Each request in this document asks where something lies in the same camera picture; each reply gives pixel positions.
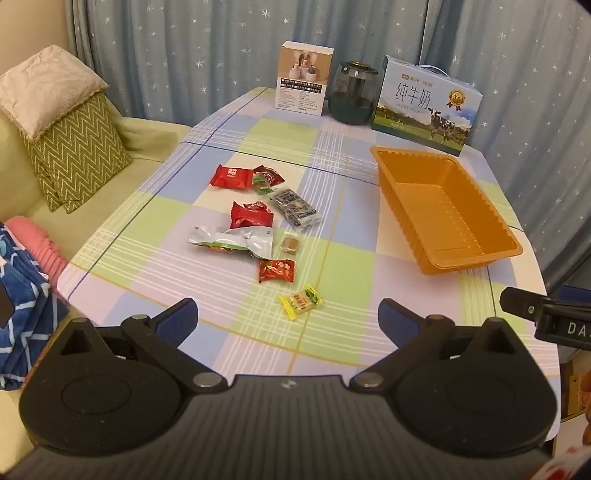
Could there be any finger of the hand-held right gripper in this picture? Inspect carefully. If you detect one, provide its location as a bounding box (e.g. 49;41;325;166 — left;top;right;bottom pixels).
499;286;552;319

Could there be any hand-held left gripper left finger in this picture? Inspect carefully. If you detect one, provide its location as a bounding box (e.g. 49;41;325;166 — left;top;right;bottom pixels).
58;298;227;394

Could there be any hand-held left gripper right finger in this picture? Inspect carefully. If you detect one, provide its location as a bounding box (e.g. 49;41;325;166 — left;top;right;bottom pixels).
351;299;520;394

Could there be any silver foil snack packet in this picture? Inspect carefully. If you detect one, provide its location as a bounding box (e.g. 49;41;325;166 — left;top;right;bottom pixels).
187;224;275;261

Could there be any yellow candy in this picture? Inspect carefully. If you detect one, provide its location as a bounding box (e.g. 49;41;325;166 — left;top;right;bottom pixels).
278;285;323;320

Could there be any small red orange-print candy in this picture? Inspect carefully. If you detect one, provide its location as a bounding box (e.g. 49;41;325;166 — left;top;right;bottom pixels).
257;258;296;284

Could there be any orange plastic tray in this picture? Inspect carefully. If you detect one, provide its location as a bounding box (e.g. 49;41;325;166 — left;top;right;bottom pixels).
370;146;524;277

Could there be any red round-logo snack packet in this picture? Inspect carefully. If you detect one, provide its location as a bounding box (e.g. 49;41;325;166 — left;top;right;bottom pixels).
229;200;275;230

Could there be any bright red snack packet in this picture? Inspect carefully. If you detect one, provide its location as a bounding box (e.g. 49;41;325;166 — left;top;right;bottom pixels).
210;165;254;190

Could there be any grey black snack packet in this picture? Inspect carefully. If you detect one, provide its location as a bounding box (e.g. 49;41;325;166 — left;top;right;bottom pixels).
269;185;321;228

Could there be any dark red snack packet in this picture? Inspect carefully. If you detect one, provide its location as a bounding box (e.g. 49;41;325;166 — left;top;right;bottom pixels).
252;166;283;188

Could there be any red white patterned object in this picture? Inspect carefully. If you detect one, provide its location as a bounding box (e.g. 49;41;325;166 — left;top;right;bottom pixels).
531;457;591;480

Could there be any blue patterned blanket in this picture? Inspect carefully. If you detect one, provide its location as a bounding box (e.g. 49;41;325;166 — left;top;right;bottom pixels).
0;222;70;393

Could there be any pink cloth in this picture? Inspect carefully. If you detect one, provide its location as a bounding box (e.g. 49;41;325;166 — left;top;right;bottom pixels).
4;216;70;287

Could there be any checked tablecloth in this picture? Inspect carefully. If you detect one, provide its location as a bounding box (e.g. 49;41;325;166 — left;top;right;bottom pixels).
55;85;561;421

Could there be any light green sofa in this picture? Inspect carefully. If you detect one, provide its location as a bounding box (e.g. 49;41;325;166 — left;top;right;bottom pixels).
0;108;192;467

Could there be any green zigzag cushion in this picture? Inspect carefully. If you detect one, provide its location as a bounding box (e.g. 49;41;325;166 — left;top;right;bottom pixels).
21;95;134;215

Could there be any blue milk carton box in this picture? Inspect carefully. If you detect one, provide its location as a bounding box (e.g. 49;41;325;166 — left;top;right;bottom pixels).
372;55;483;158

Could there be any dark green glass jar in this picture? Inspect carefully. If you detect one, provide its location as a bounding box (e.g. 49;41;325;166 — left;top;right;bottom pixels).
328;60;380;125

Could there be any white product box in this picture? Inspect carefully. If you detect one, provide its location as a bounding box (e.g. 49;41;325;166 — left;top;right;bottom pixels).
274;41;334;116

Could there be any beige cushion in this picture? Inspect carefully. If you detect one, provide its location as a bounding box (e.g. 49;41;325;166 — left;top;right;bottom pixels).
0;45;109;141

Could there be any blue star-print curtain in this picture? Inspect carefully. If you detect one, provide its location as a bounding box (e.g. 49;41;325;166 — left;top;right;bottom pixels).
65;0;591;296

